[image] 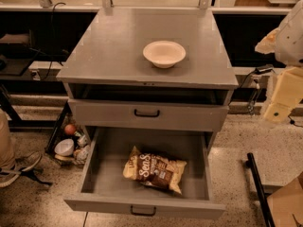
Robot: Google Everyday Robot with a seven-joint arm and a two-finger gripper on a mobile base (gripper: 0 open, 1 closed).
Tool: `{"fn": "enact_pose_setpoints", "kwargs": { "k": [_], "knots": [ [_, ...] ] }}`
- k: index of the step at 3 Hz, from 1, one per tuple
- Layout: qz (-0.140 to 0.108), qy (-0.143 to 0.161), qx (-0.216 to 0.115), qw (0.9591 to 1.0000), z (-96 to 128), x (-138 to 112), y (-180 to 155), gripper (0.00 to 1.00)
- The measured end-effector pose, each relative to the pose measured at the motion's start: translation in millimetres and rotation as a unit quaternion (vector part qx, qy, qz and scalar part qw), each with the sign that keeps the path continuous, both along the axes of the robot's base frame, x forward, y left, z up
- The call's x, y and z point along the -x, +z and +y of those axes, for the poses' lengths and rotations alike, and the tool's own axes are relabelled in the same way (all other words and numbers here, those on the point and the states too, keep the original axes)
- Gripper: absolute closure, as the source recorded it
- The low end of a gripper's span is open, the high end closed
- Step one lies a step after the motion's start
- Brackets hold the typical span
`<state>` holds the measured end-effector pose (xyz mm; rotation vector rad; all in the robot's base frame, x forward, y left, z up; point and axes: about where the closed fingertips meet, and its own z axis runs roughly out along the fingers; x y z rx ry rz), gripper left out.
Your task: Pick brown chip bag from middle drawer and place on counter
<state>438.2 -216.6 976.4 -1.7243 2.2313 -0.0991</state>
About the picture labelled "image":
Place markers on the brown chip bag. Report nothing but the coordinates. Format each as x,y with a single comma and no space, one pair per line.
154,170

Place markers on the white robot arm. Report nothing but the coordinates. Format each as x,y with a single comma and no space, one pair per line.
286,42

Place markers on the grey drawer cabinet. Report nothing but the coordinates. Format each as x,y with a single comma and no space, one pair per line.
108,62

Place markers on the white bowl on counter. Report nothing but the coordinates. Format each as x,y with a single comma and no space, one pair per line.
164,54

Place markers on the closed grey upper drawer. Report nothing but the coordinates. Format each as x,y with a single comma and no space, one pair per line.
187,117

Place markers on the open grey bottom drawer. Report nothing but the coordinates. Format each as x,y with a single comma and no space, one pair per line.
104,189

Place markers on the small can in basket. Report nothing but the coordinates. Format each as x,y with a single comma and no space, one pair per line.
82,141

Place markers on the red apple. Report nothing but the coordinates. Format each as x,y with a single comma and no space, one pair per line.
69,129

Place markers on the white crumpled item in basket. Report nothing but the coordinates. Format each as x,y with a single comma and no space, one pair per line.
80,154

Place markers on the white bowl in basket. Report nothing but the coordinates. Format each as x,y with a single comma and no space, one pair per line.
65,147

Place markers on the black power adapter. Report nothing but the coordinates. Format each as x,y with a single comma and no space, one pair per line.
264,69

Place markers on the person's beige trouser leg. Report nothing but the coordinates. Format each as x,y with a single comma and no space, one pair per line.
7,152

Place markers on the person's sneaker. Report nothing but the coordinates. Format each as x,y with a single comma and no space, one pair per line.
9,175

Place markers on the black metal bar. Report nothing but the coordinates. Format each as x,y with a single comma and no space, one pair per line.
251,163

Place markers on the cardboard box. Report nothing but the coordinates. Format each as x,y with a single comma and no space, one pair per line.
286,204

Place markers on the black upper drawer handle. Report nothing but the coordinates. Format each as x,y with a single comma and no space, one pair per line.
145,114

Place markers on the black drawer handle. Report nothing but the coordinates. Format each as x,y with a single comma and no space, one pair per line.
145,114
143,211

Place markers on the black bottom drawer handle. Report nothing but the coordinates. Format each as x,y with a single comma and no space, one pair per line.
143,211

